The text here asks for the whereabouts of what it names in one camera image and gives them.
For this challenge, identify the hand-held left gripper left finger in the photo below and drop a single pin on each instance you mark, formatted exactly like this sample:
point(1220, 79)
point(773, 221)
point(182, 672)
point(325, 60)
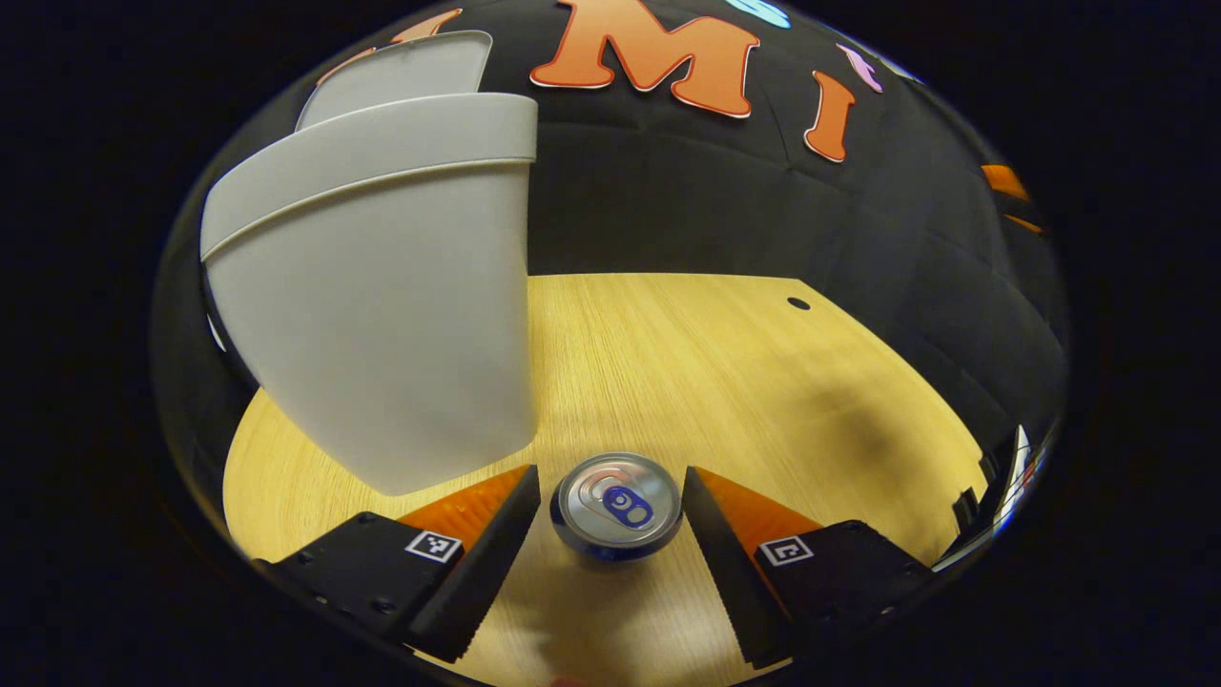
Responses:
point(486, 563)

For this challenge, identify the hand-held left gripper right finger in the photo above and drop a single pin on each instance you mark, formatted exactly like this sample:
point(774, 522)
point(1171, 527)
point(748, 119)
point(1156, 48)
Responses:
point(730, 572)

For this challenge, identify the blue pop can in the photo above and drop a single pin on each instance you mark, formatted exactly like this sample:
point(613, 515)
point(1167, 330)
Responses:
point(615, 506)

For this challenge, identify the white desktop garbage bin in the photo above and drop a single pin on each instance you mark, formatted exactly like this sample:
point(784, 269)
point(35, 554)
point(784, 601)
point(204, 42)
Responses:
point(382, 315)

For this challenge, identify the wooden desktop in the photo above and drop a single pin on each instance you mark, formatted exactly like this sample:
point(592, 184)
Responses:
point(715, 382)

